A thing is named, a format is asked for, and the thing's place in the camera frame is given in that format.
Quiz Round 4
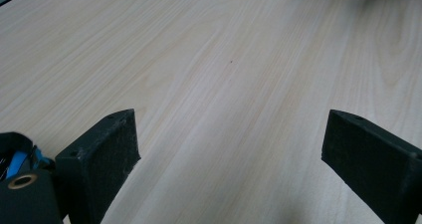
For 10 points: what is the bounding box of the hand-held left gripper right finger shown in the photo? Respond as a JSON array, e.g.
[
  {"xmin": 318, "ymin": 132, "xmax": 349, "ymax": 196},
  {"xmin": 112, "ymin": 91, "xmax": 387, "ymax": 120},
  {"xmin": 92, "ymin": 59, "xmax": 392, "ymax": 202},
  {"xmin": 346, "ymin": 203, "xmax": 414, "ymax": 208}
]
[{"xmin": 320, "ymin": 109, "xmax": 422, "ymax": 224}]

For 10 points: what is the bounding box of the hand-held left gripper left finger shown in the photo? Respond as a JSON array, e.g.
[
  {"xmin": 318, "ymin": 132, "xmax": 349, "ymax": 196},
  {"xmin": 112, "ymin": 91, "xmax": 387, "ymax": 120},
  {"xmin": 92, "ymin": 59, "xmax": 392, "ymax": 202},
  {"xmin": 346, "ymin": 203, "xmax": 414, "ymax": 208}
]
[{"xmin": 54, "ymin": 108, "xmax": 142, "ymax": 224}]

